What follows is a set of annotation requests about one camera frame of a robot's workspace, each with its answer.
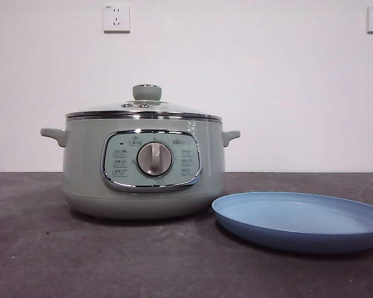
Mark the blue round plate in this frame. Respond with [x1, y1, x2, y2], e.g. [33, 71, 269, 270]
[211, 191, 373, 255]

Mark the glass lid with green knob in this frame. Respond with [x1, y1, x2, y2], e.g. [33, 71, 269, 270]
[65, 84, 222, 121]

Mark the pale green electric steamer pot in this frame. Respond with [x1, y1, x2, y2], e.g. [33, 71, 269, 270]
[40, 119, 241, 221]

